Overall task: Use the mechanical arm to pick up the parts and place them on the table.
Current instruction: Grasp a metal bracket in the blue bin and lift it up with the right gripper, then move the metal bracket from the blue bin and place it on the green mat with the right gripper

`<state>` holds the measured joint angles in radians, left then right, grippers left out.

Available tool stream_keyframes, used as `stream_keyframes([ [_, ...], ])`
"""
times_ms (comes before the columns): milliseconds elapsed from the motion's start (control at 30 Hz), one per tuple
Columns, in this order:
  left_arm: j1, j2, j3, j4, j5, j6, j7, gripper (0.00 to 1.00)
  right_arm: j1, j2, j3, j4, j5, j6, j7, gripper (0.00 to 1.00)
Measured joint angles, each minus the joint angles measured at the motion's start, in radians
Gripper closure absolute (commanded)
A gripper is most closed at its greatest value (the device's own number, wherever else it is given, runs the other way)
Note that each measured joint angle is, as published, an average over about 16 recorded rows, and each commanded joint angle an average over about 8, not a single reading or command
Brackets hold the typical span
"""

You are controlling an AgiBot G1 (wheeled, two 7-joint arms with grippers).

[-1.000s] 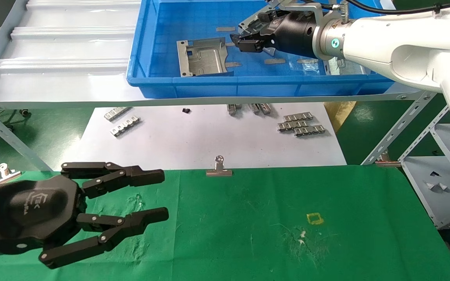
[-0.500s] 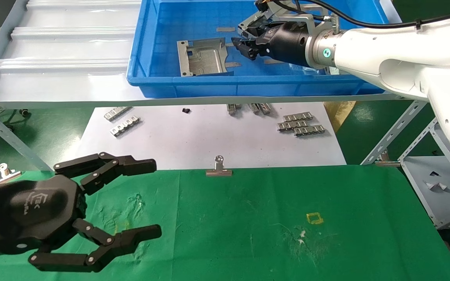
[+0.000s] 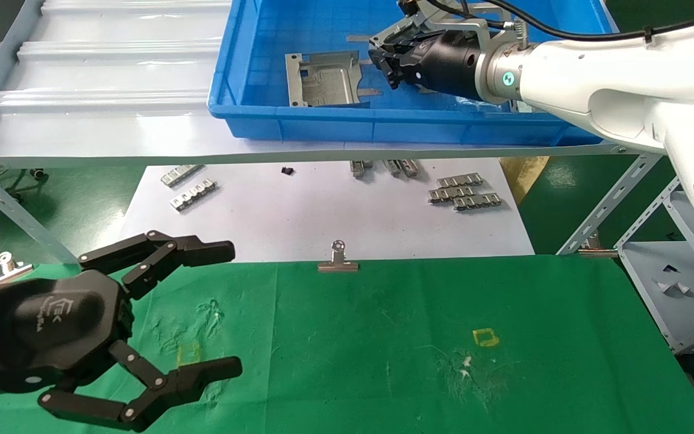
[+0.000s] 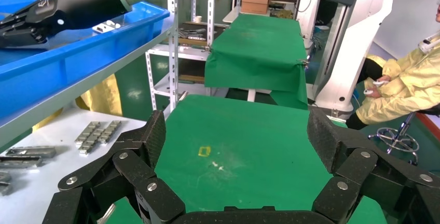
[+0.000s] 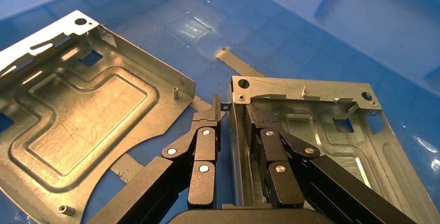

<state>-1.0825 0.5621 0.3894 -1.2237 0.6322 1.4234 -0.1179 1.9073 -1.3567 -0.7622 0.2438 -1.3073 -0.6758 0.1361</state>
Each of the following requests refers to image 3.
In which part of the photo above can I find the white paper sheet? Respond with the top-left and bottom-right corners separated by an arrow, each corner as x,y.
119,158 -> 534,264

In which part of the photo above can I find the blue plastic bin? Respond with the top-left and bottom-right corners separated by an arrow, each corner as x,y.
207,0 -> 619,147

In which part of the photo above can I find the small grey metal piece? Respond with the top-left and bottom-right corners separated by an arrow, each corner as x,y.
653,278 -> 692,296

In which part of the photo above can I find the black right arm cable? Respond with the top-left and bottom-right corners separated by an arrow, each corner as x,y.
425,0 -> 694,43

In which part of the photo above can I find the silver binder clip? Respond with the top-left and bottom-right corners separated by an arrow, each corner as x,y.
0,252 -> 33,287
317,240 -> 360,273
577,234 -> 619,259

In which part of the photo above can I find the clear plastic film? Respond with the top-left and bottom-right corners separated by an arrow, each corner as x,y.
455,95 -> 505,110

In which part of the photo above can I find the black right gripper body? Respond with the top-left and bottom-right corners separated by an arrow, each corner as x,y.
404,30 -> 486,100

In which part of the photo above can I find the green table cloth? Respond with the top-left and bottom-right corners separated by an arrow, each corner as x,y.
0,254 -> 694,434

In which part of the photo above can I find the slotted grey angle strut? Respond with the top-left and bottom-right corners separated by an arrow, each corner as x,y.
615,175 -> 682,249
557,154 -> 664,255
0,156 -> 80,266

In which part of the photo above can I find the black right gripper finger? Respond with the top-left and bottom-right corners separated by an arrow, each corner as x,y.
370,36 -> 420,64
386,60 -> 417,89

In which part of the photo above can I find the flat stamped sheet metal part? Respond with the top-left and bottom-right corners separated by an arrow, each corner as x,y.
285,51 -> 372,109

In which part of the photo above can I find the curved-edge stamped sheet metal part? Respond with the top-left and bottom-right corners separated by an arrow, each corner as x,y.
369,17 -> 429,67

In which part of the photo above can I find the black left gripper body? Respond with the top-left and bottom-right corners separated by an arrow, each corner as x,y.
0,270 -> 136,394

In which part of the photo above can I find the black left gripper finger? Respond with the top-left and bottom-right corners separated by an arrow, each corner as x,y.
78,230 -> 236,300
38,341 -> 243,433

